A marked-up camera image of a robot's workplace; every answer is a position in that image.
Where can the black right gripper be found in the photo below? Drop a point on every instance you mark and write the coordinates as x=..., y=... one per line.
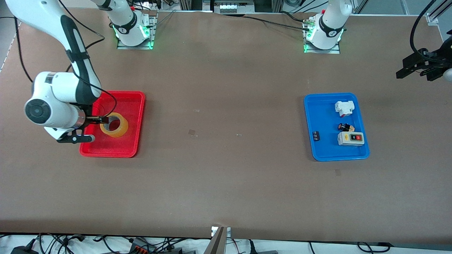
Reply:
x=91, y=120

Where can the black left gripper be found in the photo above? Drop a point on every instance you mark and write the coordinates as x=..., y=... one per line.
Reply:
x=433, y=62

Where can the yellow clear tape roll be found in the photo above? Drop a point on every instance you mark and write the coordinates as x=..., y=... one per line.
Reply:
x=122, y=132

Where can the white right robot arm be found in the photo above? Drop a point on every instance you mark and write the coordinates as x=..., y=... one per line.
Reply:
x=53, y=98

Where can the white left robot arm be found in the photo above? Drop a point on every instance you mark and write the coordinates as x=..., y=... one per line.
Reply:
x=328, y=24

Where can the red plastic tray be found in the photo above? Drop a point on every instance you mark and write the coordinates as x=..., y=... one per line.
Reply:
x=116, y=148

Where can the diagonal aluminium profile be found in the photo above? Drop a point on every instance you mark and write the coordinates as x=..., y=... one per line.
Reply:
x=438, y=8

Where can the white circuit breaker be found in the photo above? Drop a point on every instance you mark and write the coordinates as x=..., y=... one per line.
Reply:
x=343, y=107

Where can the black red push button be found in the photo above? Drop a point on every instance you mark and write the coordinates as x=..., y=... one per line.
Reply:
x=343, y=127

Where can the blue plastic tray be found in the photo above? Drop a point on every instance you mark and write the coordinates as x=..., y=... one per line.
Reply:
x=328, y=151

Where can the small black terminal block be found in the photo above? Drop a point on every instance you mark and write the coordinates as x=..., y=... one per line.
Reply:
x=316, y=135

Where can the orange black connector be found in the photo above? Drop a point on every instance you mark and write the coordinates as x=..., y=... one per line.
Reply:
x=141, y=248

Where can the black power adapter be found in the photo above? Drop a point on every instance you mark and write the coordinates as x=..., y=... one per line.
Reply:
x=23, y=250

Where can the aluminium profile beam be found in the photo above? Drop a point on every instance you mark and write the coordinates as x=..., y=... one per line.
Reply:
x=216, y=245

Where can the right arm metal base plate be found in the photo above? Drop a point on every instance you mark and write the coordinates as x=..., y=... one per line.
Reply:
x=123, y=47

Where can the grey switch box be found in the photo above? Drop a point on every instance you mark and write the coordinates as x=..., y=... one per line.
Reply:
x=344, y=139

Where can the small metal bracket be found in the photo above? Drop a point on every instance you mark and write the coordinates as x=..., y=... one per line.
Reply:
x=228, y=232

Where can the metal frame rack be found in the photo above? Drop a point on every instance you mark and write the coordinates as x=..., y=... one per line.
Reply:
x=229, y=7

